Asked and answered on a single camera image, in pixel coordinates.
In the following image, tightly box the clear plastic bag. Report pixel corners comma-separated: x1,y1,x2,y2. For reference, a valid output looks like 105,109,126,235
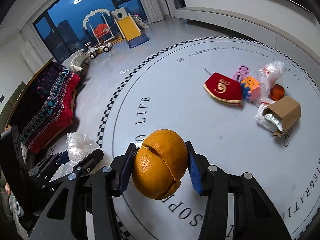
50,132,101,181

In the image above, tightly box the orange fruit peel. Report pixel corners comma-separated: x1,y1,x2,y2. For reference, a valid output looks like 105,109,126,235
132,129,188,200

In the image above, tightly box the white knit glove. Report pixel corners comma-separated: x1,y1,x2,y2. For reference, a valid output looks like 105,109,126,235
255,103,277,132

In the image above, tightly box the silver foil snack packet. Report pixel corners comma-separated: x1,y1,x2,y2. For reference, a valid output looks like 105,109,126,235
263,113,283,132

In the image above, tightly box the colourful foam puzzle cube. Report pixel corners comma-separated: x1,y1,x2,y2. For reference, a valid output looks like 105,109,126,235
240,76,261,102

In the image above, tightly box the red pouch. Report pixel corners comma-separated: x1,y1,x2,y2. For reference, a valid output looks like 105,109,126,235
203,73,242,108

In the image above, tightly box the small clear bubble bag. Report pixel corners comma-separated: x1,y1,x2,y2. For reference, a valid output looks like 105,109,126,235
254,61,286,102

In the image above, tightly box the pink foam puzzle piece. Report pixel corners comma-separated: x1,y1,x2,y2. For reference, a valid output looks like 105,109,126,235
232,66,250,82

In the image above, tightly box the red patterned sofa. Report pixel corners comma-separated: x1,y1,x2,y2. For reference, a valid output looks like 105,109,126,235
9,60,80,154

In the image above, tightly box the black thread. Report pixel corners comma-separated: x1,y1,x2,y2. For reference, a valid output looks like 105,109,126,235
269,128,292,147

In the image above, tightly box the white wicker basket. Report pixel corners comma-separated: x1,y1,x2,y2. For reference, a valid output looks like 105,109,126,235
69,50,86,73

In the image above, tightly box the white toy car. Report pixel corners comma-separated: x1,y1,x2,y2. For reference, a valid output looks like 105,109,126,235
85,42,113,59

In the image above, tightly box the red baby swing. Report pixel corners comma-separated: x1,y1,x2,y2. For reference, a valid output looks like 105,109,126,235
82,8,115,43

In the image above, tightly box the yellow toy slide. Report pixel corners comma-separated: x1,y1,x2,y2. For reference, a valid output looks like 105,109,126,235
111,7,149,49

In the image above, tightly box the white low cabinet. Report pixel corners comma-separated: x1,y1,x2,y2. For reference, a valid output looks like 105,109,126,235
175,7,319,69

